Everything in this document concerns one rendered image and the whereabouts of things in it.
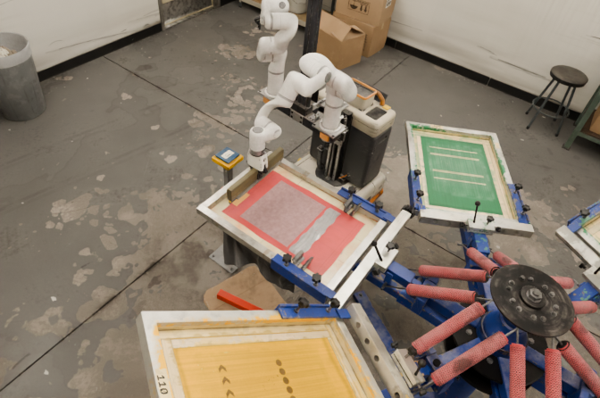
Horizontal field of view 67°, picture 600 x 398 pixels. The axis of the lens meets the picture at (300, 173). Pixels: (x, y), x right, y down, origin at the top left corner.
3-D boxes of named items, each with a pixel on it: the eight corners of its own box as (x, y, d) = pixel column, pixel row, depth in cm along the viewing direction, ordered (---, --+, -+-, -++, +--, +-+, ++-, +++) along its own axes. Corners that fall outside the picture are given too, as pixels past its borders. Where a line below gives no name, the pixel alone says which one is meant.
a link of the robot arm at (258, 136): (270, 115, 217) (284, 125, 212) (269, 133, 224) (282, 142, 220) (245, 128, 209) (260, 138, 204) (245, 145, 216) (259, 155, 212)
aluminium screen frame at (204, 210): (196, 212, 226) (195, 208, 224) (270, 155, 262) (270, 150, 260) (326, 302, 196) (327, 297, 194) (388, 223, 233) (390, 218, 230)
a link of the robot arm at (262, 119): (297, 102, 213) (277, 141, 218) (279, 90, 219) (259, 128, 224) (287, 99, 206) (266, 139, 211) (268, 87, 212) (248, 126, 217)
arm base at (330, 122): (331, 114, 265) (335, 92, 255) (348, 124, 260) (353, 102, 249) (314, 125, 256) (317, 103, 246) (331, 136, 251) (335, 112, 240)
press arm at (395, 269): (373, 268, 207) (376, 261, 203) (379, 259, 211) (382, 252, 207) (407, 288, 200) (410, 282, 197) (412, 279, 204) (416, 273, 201)
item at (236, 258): (224, 265, 255) (221, 216, 226) (228, 261, 258) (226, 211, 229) (288, 311, 238) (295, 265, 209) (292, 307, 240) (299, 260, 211)
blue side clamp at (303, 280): (270, 267, 208) (270, 258, 203) (277, 261, 211) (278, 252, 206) (323, 304, 197) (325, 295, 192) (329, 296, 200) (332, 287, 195)
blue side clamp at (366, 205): (335, 200, 242) (337, 191, 238) (340, 194, 246) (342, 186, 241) (384, 228, 231) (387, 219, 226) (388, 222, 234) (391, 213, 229)
